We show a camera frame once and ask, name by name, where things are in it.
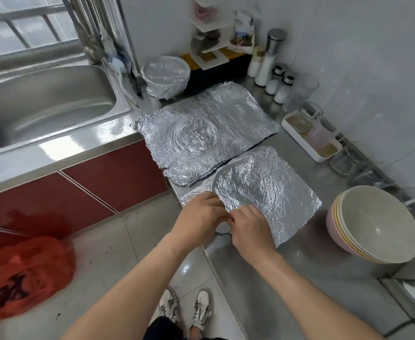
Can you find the metal window railing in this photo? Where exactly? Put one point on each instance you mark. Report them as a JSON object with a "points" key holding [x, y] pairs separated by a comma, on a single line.
{"points": [[19, 24]]}

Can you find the person's left hand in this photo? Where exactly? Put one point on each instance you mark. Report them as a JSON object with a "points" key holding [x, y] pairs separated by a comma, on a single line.
{"points": [[199, 221]]}

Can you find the person's left forearm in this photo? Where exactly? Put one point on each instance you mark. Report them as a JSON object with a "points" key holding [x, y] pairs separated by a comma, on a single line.
{"points": [[129, 294]]}

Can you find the person's dark trousers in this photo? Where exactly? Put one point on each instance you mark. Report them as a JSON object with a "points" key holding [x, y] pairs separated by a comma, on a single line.
{"points": [[165, 329]]}

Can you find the tall white steel-capped bottle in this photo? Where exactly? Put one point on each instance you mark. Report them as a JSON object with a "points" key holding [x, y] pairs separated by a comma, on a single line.
{"points": [[265, 63]]}

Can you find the stack of aluminium foil sheets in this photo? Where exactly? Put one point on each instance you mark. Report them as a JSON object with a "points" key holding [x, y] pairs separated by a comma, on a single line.
{"points": [[200, 127]]}

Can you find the small white tan-capped bottle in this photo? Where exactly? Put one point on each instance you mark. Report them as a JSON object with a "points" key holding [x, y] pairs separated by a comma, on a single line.
{"points": [[255, 65]]}

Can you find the foil-covered bowl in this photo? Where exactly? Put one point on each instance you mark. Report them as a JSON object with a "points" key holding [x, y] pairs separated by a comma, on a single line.
{"points": [[165, 75], [268, 184]]}

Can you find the person's right hand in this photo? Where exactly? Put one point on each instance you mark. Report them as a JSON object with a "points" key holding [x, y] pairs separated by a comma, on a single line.
{"points": [[251, 235]]}

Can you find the stainless steel sink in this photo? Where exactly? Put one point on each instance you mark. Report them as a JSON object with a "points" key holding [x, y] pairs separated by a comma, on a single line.
{"points": [[44, 102]]}

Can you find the person's right forearm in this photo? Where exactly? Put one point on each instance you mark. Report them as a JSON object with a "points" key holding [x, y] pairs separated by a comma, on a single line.
{"points": [[314, 301]]}

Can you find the white corner shelf rack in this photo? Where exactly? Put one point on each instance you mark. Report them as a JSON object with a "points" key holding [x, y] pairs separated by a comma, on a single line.
{"points": [[211, 35]]}

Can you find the colourful snack packet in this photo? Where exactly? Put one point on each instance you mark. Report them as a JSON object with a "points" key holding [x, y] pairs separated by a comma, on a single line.
{"points": [[243, 30]]}

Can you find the red plastic bag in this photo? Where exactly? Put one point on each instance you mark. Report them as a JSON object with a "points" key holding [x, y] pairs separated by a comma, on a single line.
{"points": [[27, 276]]}

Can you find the person's left white shoe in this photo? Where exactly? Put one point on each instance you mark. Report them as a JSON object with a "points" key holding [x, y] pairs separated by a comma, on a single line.
{"points": [[168, 304]]}

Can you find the white rectangular tray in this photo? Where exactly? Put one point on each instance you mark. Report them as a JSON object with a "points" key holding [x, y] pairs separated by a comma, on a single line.
{"points": [[296, 139]]}

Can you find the steel faucet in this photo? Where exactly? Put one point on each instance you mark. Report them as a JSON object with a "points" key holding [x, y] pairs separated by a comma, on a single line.
{"points": [[87, 31]]}

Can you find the pink bowl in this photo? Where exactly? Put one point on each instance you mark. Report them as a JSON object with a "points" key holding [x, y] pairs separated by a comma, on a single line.
{"points": [[377, 224]]}

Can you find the red kitchen cabinet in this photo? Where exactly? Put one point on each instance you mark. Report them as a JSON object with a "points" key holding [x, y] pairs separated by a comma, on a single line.
{"points": [[119, 177]]}

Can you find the person's white shoe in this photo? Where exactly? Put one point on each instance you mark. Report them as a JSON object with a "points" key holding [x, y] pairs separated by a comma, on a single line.
{"points": [[168, 304], [202, 308]]}

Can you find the pink translucent cup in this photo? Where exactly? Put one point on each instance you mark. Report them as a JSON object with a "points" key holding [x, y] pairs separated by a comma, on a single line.
{"points": [[319, 136]]}

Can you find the white shaker with black lid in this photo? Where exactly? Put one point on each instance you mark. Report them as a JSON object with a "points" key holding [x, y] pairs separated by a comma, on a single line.
{"points": [[273, 82], [282, 92]]}

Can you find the person's right white shoe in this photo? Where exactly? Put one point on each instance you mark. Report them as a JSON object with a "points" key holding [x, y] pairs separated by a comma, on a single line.
{"points": [[202, 308]]}

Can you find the white dish brush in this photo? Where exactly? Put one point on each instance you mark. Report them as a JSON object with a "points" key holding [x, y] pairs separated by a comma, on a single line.
{"points": [[118, 65]]}

